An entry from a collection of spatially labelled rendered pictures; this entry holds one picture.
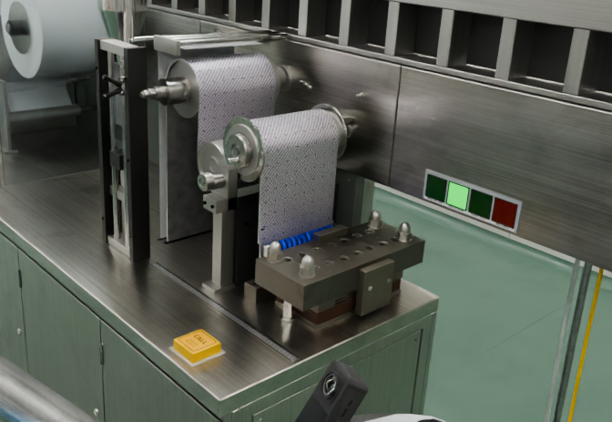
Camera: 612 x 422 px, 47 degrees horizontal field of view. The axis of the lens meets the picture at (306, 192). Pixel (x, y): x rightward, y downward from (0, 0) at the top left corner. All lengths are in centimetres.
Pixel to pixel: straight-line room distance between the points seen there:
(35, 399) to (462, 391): 245
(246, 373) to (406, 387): 54
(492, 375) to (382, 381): 150
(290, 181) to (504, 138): 48
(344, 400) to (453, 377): 245
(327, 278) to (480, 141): 44
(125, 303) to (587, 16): 113
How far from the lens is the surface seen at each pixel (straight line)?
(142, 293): 172
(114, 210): 192
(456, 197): 162
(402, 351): 175
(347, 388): 69
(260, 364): 147
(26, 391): 76
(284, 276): 152
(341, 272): 155
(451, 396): 303
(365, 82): 175
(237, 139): 158
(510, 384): 318
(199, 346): 147
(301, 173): 165
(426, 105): 164
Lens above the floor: 172
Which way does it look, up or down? 20 degrees down
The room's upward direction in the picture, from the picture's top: 4 degrees clockwise
